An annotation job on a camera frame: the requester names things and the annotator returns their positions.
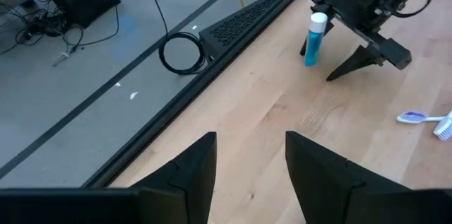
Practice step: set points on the purple white toothbrush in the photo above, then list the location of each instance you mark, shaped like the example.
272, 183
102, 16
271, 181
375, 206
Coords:
411, 117
444, 128

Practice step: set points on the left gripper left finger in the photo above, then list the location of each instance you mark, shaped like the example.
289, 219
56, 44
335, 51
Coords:
190, 181

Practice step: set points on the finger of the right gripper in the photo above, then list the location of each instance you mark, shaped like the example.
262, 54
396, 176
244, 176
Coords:
303, 51
360, 61

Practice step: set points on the blue mouthwash bottle white cap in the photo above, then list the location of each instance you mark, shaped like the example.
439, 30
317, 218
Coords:
314, 44

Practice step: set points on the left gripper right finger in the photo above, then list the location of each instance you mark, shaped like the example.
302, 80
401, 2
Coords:
318, 181

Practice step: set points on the black perforated metal box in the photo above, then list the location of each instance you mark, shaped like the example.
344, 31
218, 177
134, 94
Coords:
240, 26

